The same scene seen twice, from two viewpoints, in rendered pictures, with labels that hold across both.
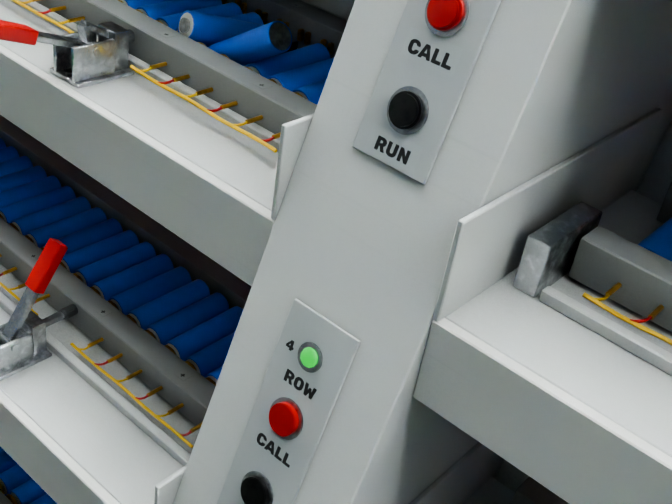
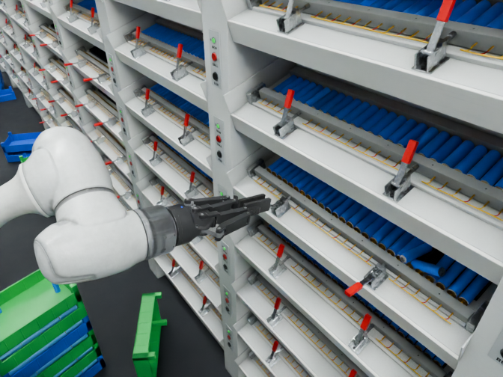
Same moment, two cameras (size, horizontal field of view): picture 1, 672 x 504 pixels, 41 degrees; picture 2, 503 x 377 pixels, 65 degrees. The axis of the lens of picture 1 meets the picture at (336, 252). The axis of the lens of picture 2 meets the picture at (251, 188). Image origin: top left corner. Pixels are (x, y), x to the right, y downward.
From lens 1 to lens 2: 0.48 m
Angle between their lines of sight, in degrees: 25
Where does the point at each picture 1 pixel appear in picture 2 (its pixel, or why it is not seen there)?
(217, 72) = (421, 287)
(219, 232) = (436, 351)
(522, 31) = not seen: outside the picture
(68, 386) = (379, 354)
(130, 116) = (395, 304)
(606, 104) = not seen: outside the picture
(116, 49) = (382, 273)
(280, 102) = (448, 304)
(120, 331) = (391, 336)
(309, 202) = (471, 361)
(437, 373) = not seen: outside the picture
